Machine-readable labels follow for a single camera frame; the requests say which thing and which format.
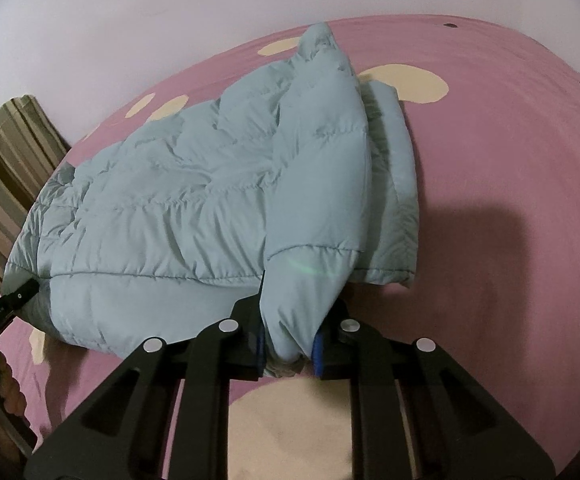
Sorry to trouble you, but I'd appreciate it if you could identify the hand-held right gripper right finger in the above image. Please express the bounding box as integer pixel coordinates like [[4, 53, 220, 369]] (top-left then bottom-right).
[[312, 300, 556, 480]]

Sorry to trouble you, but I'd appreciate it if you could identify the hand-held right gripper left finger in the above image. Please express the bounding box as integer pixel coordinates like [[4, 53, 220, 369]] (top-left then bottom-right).
[[24, 272, 267, 480]]

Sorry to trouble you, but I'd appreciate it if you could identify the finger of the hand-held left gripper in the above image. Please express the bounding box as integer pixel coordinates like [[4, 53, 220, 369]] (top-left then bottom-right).
[[0, 279, 40, 318]]

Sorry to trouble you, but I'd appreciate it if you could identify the light blue puffer jacket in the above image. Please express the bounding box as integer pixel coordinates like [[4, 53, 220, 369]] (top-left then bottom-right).
[[1, 21, 420, 379]]

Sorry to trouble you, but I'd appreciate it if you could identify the person's left hand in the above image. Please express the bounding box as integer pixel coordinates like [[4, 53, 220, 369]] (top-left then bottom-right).
[[0, 351, 33, 441]]

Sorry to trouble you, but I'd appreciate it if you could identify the striped headboard cover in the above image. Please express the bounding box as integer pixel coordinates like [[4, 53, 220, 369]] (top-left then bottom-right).
[[0, 95, 71, 318]]

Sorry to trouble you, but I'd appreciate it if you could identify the pink bed with cream dots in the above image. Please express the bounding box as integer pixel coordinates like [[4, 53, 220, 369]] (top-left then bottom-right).
[[0, 14, 580, 480]]

